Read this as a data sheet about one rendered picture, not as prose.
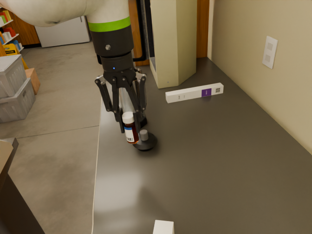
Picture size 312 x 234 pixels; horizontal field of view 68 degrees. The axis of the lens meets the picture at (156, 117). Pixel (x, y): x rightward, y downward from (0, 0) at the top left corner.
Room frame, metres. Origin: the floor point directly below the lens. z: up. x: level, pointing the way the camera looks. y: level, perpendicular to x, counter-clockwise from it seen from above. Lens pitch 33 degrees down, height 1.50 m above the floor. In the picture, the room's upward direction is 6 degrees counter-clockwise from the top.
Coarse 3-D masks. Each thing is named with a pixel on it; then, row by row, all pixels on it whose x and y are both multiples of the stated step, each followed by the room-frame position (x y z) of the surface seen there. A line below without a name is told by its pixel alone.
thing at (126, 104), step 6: (138, 72) 0.81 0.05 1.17; (138, 84) 0.79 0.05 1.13; (120, 90) 0.78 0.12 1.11; (138, 90) 0.78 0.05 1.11; (120, 96) 0.79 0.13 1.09; (126, 96) 0.77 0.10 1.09; (138, 96) 0.78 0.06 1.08; (120, 102) 0.80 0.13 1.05; (126, 102) 0.77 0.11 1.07; (126, 108) 0.77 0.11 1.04; (132, 108) 0.77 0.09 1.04; (144, 114) 0.80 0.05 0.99
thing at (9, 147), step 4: (0, 140) 0.68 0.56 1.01; (0, 144) 0.67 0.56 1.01; (4, 144) 0.68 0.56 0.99; (8, 144) 0.70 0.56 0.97; (0, 148) 0.65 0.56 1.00; (4, 148) 0.67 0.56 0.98; (8, 148) 0.69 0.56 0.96; (12, 148) 0.71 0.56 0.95; (0, 152) 0.64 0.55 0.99; (4, 152) 0.66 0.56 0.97; (8, 152) 0.68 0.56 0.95; (0, 156) 0.63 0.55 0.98; (4, 156) 0.65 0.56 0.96; (8, 156) 0.67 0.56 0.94; (0, 160) 0.62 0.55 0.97; (4, 160) 0.64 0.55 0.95; (0, 164) 0.61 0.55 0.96; (4, 164) 0.63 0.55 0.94; (0, 168) 0.60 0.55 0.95; (0, 172) 0.59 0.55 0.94
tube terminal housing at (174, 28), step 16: (160, 0) 1.12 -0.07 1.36; (176, 0) 1.13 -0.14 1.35; (192, 0) 1.24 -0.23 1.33; (160, 16) 1.12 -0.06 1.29; (176, 16) 1.12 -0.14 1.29; (192, 16) 1.24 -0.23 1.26; (160, 32) 1.11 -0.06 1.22; (176, 32) 1.12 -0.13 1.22; (192, 32) 1.24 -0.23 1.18; (160, 48) 1.11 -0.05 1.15; (176, 48) 1.12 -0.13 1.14; (192, 48) 1.24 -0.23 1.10; (160, 64) 1.11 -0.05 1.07; (176, 64) 1.12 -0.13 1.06; (192, 64) 1.24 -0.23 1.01; (160, 80) 1.11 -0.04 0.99; (176, 80) 1.12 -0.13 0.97
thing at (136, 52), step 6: (132, 0) 1.42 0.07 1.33; (132, 6) 1.42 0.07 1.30; (132, 12) 1.42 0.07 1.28; (132, 18) 1.42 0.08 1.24; (132, 24) 1.42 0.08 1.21; (138, 24) 1.42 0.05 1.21; (132, 30) 1.42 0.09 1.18; (138, 30) 1.42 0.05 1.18; (138, 36) 1.42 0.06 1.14; (138, 42) 1.42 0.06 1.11; (138, 48) 1.42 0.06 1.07; (132, 54) 1.42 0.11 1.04; (138, 54) 1.42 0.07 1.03
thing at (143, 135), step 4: (140, 132) 0.65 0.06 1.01; (144, 132) 0.65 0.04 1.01; (148, 132) 0.69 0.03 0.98; (140, 136) 0.65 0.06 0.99; (144, 136) 0.64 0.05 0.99; (148, 136) 0.66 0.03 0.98; (152, 136) 0.66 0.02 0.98; (140, 140) 0.65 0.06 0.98; (144, 140) 0.64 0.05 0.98; (148, 140) 0.64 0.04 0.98; (152, 140) 0.64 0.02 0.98; (156, 140) 0.65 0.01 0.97; (136, 144) 0.63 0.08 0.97; (140, 144) 0.63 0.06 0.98; (144, 144) 0.62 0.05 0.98; (148, 144) 0.62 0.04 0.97; (152, 144) 0.63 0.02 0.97; (140, 148) 0.62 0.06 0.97; (144, 148) 0.61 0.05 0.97; (148, 148) 0.61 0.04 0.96; (152, 148) 0.64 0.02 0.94
